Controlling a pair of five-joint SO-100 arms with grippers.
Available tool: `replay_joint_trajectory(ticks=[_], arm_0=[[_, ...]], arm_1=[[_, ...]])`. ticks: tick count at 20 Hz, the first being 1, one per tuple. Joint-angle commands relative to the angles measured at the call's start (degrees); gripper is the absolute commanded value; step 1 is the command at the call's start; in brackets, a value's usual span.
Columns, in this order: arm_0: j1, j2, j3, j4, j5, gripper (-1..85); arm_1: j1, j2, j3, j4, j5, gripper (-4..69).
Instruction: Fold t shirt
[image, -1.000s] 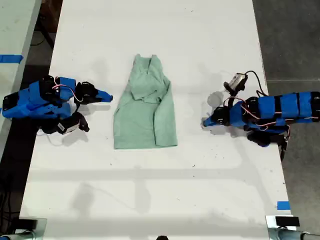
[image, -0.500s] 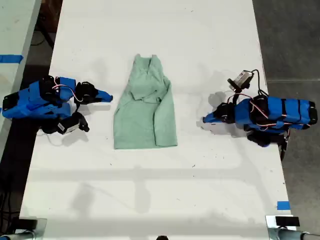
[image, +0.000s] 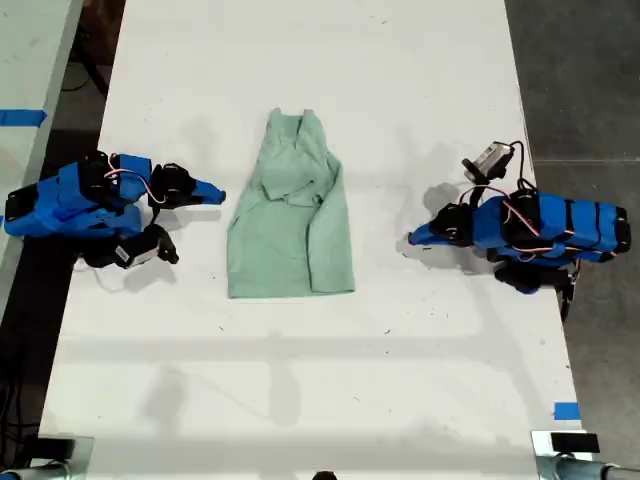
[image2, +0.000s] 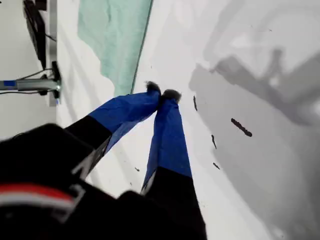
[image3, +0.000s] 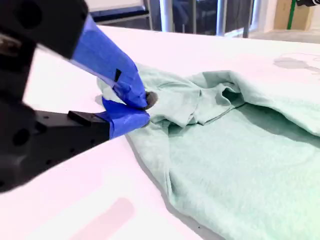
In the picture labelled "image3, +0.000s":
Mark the green pole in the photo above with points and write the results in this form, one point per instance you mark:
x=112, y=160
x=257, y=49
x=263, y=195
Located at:
x=291, y=13

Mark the grey metal post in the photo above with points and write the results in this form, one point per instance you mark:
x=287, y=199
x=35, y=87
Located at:
x=166, y=15
x=221, y=17

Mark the pale green T-shirt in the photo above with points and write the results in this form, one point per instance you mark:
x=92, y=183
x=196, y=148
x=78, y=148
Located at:
x=237, y=162

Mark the dark blue bench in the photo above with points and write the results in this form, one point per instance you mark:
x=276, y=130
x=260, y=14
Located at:
x=120, y=13

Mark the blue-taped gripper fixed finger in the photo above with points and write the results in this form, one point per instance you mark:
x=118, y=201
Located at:
x=100, y=127

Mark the cardboard box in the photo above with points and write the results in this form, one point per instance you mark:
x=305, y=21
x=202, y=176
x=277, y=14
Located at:
x=292, y=15

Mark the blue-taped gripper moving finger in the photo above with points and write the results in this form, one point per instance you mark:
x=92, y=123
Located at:
x=105, y=55

